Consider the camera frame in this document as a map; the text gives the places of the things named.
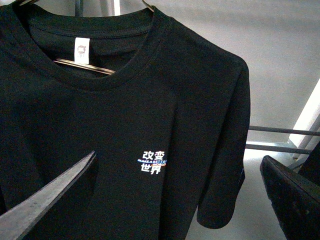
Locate black printed t-shirt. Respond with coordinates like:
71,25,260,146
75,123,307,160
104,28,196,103
0,3,250,240

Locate wooden clothes hanger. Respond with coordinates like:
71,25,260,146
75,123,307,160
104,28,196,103
16,0,155,75

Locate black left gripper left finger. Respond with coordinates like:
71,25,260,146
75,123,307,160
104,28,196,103
0,151,97,240

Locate grey metal clothes rack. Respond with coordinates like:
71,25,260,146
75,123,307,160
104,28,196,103
74,0,320,168

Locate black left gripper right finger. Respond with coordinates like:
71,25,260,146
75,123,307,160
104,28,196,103
260,155,320,240

